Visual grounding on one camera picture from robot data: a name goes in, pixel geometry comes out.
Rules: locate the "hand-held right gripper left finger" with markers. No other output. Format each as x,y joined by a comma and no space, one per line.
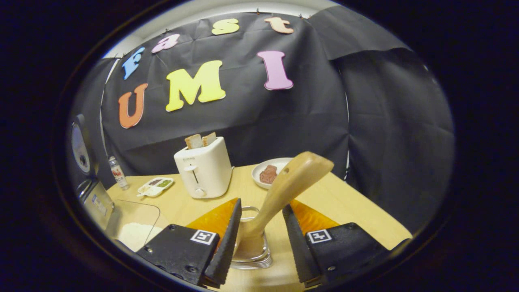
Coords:
227,243

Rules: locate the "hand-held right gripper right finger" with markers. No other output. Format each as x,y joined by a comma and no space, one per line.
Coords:
298,243

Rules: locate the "dark grey rice cooker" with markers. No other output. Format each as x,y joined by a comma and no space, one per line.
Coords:
97,202

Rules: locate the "white round plate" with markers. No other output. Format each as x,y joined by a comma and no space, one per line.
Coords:
259,178

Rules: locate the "brown meat piece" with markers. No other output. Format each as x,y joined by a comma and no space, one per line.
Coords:
268,174

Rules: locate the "white toaster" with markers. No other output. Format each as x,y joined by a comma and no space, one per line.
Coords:
206,170

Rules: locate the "white divided sauce dish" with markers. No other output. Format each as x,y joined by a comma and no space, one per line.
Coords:
156,186

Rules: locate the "clear plastic container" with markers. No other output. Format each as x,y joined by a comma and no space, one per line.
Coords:
134,211

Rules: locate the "toast slice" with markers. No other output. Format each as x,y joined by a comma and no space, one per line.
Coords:
194,142
209,139

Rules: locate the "small clear bottle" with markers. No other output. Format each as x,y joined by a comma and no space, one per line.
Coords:
119,174

